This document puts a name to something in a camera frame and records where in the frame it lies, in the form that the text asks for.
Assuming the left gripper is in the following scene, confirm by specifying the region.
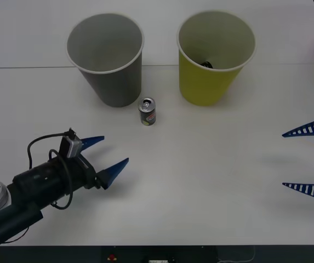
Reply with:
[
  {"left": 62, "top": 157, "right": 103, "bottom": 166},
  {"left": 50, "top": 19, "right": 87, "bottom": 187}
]
[{"left": 60, "top": 135, "right": 130, "bottom": 193}]

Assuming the black drink can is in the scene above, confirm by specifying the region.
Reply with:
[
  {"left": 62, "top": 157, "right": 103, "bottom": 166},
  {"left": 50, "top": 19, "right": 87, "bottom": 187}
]
[{"left": 138, "top": 97, "right": 157, "bottom": 127}]

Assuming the yellow-green plastic bin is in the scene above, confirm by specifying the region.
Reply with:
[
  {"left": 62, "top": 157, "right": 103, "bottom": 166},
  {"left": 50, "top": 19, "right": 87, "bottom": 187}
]
[{"left": 176, "top": 10, "right": 256, "bottom": 107}]

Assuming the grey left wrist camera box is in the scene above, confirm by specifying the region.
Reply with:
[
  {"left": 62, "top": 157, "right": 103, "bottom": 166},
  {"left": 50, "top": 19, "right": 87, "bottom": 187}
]
[{"left": 59, "top": 128, "right": 82, "bottom": 159}]

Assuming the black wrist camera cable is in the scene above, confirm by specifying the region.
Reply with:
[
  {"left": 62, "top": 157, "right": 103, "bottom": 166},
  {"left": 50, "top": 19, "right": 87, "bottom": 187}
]
[{"left": 27, "top": 131, "right": 75, "bottom": 211}]

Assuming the thin white cable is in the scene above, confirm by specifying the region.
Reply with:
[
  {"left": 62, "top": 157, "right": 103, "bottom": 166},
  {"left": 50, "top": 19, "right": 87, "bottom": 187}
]
[{"left": 218, "top": 244, "right": 256, "bottom": 263}]

